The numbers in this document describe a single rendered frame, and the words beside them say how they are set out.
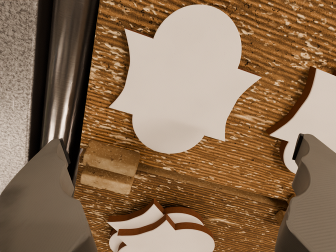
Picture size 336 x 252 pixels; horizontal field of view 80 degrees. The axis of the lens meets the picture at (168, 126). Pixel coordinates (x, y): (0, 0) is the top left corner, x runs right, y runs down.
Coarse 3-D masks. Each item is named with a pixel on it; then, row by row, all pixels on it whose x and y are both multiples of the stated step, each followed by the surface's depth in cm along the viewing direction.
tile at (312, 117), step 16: (320, 80) 18; (304, 96) 20; (320, 96) 19; (288, 112) 21; (304, 112) 20; (320, 112) 20; (272, 128) 22; (288, 128) 21; (304, 128) 21; (320, 128) 21; (288, 144) 22; (288, 160) 23
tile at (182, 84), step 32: (128, 32) 16; (160, 32) 16; (192, 32) 16; (224, 32) 16; (160, 64) 18; (192, 64) 18; (224, 64) 18; (128, 96) 19; (160, 96) 19; (192, 96) 19; (224, 96) 19; (160, 128) 21; (192, 128) 21; (224, 128) 21
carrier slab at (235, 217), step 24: (144, 168) 26; (96, 192) 28; (144, 192) 27; (168, 192) 27; (192, 192) 27; (216, 192) 27; (240, 192) 28; (96, 216) 30; (216, 216) 30; (240, 216) 30; (264, 216) 30; (96, 240) 33; (216, 240) 33; (240, 240) 33; (264, 240) 32
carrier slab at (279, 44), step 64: (128, 0) 16; (192, 0) 16; (256, 0) 16; (320, 0) 16; (128, 64) 19; (256, 64) 19; (320, 64) 19; (128, 128) 22; (256, 128) 22; (256, 192) 27
